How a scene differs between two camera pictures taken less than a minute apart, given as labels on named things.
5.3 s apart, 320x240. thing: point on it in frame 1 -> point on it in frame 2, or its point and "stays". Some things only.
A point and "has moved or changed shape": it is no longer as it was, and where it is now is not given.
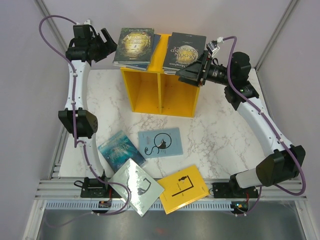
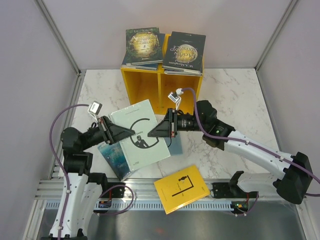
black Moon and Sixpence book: [181, 49] stays
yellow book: [181, 189] stays
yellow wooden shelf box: [153, 91] stays
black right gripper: [193, 73] -> [165, 128]
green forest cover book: [134, 46] has moved or changed shape
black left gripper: [108, 47] -> [111, 131]
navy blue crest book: [144, 67] -> [155, 66]
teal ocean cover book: [118, 149] stays
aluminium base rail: [70, 190] stays
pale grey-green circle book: [144, 190] -> [139, 149]
